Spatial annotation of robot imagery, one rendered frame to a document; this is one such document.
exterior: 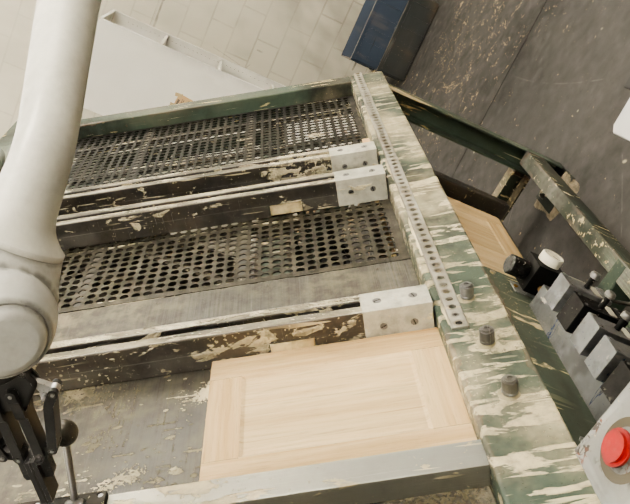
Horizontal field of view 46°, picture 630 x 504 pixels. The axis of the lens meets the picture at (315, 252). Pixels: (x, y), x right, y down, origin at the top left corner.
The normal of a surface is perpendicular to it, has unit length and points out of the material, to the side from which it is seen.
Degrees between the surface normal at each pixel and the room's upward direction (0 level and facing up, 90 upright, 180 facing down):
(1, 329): 118
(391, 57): 90
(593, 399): 0
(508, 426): 56
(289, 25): 90
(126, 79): 90
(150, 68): 90
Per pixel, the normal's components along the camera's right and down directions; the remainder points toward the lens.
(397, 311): 0.06, 0.47
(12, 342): 0.51, 0.44
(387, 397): -0.15, -0.87
